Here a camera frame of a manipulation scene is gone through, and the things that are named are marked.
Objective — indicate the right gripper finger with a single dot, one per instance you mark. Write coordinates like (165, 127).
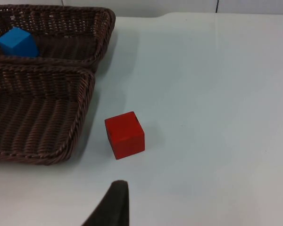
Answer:
(115, 207)

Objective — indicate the dark brown wicker basket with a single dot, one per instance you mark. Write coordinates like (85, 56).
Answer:
(68, 47)
(37, 117)

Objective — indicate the blue cube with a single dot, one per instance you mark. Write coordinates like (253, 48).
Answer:
(14, 43)

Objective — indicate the red cube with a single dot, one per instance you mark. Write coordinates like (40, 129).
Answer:
(126, 136)

